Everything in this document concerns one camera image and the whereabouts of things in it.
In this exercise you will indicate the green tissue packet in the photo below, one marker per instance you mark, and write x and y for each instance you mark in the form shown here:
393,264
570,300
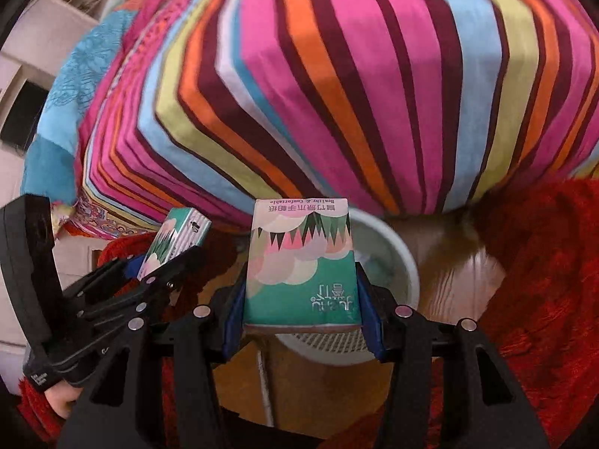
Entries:
178,234
299,280

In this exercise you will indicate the red fluffy rug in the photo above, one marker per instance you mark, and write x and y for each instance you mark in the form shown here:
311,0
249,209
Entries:
538,266

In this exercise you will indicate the paisley patterned cloth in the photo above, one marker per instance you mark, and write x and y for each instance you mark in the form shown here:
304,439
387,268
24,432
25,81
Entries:
103,220

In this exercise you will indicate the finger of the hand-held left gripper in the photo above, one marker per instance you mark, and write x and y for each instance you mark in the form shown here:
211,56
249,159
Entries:
117,272
159,285

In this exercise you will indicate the white mesh waste basket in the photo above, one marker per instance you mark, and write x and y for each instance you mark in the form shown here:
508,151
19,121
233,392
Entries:
388,266

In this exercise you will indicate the person's left hand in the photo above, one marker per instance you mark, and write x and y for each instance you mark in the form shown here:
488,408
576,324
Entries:
63,397

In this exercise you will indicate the person's left forearm red sleeve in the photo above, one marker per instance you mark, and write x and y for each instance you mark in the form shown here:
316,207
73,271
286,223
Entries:
35,407

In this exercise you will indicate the black screen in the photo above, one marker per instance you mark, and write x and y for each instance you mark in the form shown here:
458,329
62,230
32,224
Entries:
23,112

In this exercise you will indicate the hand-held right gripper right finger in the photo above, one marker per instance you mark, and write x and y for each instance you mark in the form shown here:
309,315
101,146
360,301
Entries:
372,318

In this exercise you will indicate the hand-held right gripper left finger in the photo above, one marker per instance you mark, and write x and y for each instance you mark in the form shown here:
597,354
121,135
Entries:
231,327

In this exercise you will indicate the striped bed sheet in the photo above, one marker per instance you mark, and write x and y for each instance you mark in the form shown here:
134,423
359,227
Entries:
374,79

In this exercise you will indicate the blue floral blanket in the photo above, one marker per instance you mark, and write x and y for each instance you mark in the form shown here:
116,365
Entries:
70,103

